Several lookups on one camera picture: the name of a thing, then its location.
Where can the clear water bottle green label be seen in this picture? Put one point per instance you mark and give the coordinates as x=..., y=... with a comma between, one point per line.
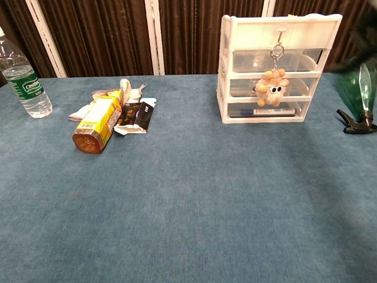
x=25, y=88

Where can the black opened paper carton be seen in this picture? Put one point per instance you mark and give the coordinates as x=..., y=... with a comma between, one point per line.
x=141, y=118

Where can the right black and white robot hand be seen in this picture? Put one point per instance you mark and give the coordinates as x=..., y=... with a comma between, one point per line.
x=366, y=50

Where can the white plastic drawer organizer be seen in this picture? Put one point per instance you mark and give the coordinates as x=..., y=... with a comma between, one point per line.
x=250, y=32

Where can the green spray bottle black nozzle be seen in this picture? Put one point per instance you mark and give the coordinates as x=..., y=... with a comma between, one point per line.
x=363, y=94

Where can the dark brown pleated curtain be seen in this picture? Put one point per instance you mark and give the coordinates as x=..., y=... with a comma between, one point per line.
x=103, y=35

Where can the white metal frame post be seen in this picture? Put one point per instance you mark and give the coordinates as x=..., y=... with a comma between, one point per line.
x=268, y=7
x=154, y=38
x=47, y=38

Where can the blue white marker pen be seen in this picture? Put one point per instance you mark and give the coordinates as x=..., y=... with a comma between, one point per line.
x=265, y=111

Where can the blue felt table cover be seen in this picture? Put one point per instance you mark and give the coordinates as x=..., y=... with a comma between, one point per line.
x=176, y=206

